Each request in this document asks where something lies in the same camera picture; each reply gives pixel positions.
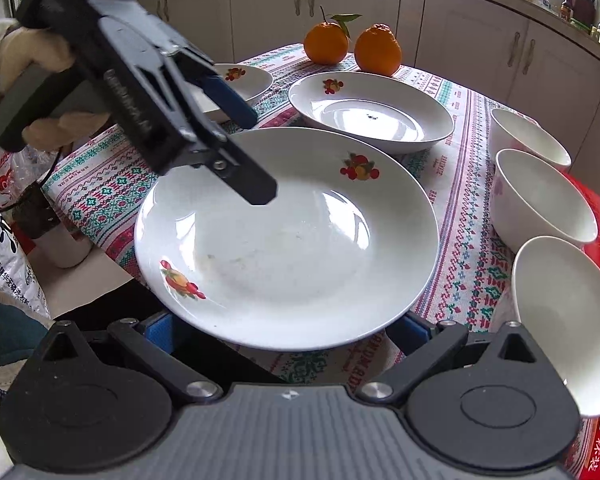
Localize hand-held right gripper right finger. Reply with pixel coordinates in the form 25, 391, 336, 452
356, 310, 549, 406

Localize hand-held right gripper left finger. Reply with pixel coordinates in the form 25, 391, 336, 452
32, 311, 224, 405

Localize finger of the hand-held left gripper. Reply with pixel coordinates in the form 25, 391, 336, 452
180, 125, 279, 207
172, 52, 259, 130

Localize large white fruit-print plate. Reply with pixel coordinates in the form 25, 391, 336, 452
134, 126, 440, 352

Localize white floral bowl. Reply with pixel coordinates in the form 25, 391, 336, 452
490, 148, 599, 256
511, 236, 600, 420
489, 107, 572, 173

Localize person's left hand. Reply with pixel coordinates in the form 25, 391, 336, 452
0, 19, 112, 152

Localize small white fruit-print plate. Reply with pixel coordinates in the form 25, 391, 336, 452
187, 63, 275, 113

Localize orange with green leaves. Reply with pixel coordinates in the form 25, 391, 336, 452
303, 6, 363, 66

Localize white container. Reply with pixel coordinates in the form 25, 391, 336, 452
40, 224, 94, 269

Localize deep white fruit-print plate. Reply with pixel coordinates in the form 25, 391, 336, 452
287, 71, 456, 156

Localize patterned tablecloth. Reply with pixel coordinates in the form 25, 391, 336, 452
41, 42, 548, 387

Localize bumpy orange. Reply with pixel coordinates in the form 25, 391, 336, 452
354, 23, 402, 77

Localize white kitchen cabinets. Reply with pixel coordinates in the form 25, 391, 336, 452
137, 0, 600, 196

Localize white printed plastic sack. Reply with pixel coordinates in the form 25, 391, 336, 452
0, 150, 52, 321

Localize knife block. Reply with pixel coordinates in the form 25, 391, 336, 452
570, 0, 599, 27

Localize black cable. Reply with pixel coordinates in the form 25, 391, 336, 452
0, 147, 63, 218

